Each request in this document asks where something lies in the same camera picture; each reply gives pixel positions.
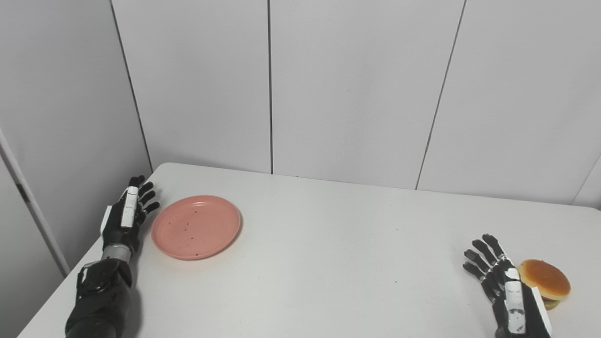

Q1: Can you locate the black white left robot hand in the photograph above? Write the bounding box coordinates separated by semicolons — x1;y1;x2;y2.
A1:
100;175;161;257

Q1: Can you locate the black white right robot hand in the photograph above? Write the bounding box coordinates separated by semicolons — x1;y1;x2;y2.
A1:
462;233;554;338

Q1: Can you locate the toy hamburger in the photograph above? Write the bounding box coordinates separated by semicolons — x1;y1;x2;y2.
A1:
518;259;571;310

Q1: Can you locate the pink round plate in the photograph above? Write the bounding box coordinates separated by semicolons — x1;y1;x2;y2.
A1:
151;195;242;261

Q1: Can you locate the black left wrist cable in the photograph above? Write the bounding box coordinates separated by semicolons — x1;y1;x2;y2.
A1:
75;261;102;301

